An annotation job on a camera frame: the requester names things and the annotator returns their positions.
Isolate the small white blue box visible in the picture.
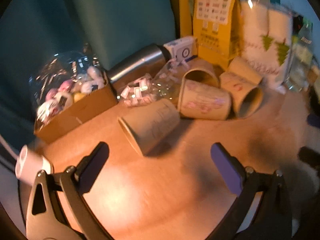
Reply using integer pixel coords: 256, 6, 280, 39
163, 36, 198, 62

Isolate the stainless steel thermos bottle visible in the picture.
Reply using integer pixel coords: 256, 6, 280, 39
107, 43, 171, 85

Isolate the rear dark-mouthed paper cup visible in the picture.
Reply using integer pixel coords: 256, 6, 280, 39
183, 58, 220, 88

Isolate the small white pink cylinder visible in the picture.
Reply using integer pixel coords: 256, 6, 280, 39
15, 145, 54, 186

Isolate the far right paper cup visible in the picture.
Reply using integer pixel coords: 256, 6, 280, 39
228, 56, 263, 85

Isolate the paper cup with pink print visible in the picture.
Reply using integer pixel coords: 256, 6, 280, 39
177, 79, 232, 121

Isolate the clear plastic bag of candies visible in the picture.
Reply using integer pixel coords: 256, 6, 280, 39
117, 60, 190, 108

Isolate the teal curtain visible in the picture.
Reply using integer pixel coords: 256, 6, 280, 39
1, 0, 176, 149

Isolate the near brown paper cup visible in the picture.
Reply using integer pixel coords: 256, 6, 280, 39
118, 99, 180, 156

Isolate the clear glass bottle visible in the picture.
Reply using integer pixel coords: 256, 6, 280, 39
286, 20, 313, 92

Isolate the paper cup open end right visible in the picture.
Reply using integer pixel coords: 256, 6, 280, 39
220, 72, 263, 118

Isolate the white bag with green trees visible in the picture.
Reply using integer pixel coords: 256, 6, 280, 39
240, 0, 293, 94

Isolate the cardboard box of toys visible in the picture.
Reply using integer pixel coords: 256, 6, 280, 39
29, 49, 118, 144

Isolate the yellow printed paper bag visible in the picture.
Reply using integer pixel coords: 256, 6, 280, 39
193, 0, 240, 70

